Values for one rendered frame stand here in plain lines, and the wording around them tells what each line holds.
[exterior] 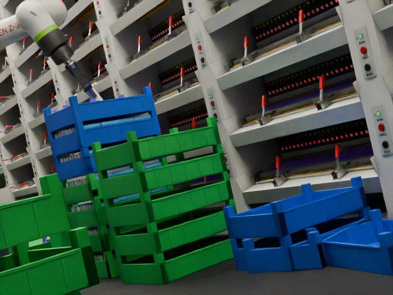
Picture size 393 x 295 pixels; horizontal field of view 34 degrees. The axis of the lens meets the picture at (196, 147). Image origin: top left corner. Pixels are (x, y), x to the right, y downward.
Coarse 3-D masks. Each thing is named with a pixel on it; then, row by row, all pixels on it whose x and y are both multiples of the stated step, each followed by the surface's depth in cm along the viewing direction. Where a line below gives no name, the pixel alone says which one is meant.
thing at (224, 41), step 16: (208, 0) 214; (192, 16) 216; (192, 32) 218; (224, 32) 215; (240, 32) 219; (208, 48) 212; (224, 48) 215; (256, 48) 222; (208, 64) 213; (208, 80) 215; (256, 80) 220; (224, 96) 212; (240, 96) 216; (256, 96) 219; (208, 112) 219; (224, 112) 211; (224, 128) 212; (256, 144) 216; (272, 144) 220; (240, 160) 212; (256, 160) 215; (240, 192) 211; (240, 208) 213
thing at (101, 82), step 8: (96, 64) 328; (104, 64) 322; (96, 72) 332; (104, 72) 324; (88, 80) 339; (96, 80) 294; (104, 80) 286; (72, 88) 334; (80, 88) 316; (96, 88) 295; (104, 88) 290; (64, 96) 331; (80, 96) 313
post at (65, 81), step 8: (64, 0) 338; (72, 0) 340; (80, 24) 341; (64, 32) 336; (72, 32) 338; (80, 32) 340; (80, 40) 340; (80, 64) 338; (88, 64) 340; (56, 72) 333; (64, 72) 333; (88, 72) 340; (64, 80) 333; (72, 80) 335; (56, 88) 338; (64, 88) 332; (64, 104) 332; (80, 152) 332
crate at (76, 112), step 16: (144, 96) 208; (48, 112) 206; (64, 112) 196; (80, 112) 192; (96, 112) 196; (112, 112) 200; (128, 112) 203; (144, 112) 212; (48, 128) 206; (64, 128) 203
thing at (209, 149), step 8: (184, 112) 263; (192, 112) 258; (200, 112) 255; (168, 120) 276; (176, 120) 272; (184, 120) 266; (192, 120) 235; (200, 120) 257; (184, 128) 268; (192, 128) 235; (184, 152) 239; (192, 152) 234; (200, 152) 230; (208, 152) 226; (152, 160) 262; (168, 160) 251
